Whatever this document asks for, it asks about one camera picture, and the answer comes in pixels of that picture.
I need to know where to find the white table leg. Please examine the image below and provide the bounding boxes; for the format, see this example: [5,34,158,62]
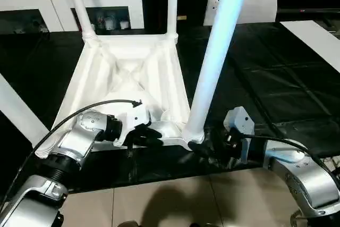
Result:
[165,0,179,44]
[181,0,253,144]
[63,0,102,48]
[0,72,52,149]

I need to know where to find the black cabinet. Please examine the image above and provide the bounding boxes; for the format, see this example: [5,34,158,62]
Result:
[140,0,226,36]

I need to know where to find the white chair back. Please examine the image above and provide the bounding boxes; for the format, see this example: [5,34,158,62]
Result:
[203,0,278,26]

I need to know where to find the white glass-door cabinet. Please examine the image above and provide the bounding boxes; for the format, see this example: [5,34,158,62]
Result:
[0,0,146,34]

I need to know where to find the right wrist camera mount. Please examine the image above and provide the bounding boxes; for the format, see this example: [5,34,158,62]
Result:
[222,106,255,164]

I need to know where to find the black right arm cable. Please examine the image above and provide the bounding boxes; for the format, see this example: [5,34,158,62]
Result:
[236,133,340,182]

